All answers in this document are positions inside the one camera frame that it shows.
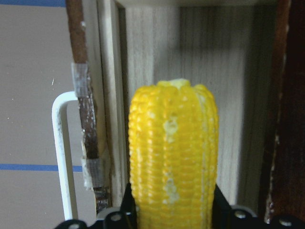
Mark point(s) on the yellow corn cob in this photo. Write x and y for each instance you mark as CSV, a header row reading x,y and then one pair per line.
x,y
173,144

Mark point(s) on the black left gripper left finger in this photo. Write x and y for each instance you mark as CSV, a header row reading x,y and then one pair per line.
x,y
128,209

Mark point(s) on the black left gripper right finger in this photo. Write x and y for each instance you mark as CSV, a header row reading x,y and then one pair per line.
x,y
222,211

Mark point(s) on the brown wooden drawer cabinet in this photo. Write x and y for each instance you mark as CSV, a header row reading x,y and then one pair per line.
x,y
282,181

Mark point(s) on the wooden drawer with white handle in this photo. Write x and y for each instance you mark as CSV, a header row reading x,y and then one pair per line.
x,y
120,45

